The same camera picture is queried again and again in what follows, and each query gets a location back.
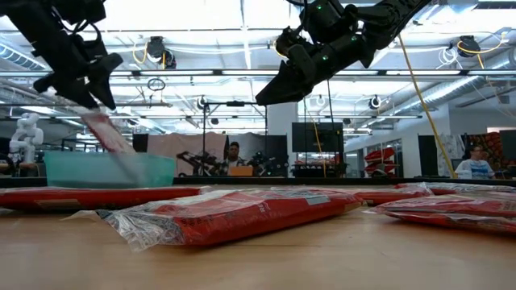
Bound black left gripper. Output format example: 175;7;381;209
30;34;124;110

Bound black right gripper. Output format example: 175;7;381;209
256;35;374;106

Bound red Orville popcorn bag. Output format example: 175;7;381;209
96;188;365;254
352;185;435;207
78;106;146;184
381;211;516;238
0;185;211;213
393;181;516;197
364;194;516;221

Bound black monitor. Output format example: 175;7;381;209
291;122;345;154

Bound person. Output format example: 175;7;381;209
219;140;248;177
454;144;497;180

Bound black equipment shelf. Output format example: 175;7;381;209
292;159;344;179

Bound teal plastic basket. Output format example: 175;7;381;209
43;151;177;189

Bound orange box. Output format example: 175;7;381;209
227;165;254;177

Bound tan curtain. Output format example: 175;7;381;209
147;131;227;177

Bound red storage bins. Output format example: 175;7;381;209
364;147;398;175

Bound black partition panel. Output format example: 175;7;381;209
418;135;439;177

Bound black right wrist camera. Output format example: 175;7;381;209
276;26;310;56

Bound black camera stand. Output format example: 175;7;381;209
201;100;269;178

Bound yellow extension cable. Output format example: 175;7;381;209
397;34;459;179

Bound silver ventilation duct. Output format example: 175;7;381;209
386;48;516;118

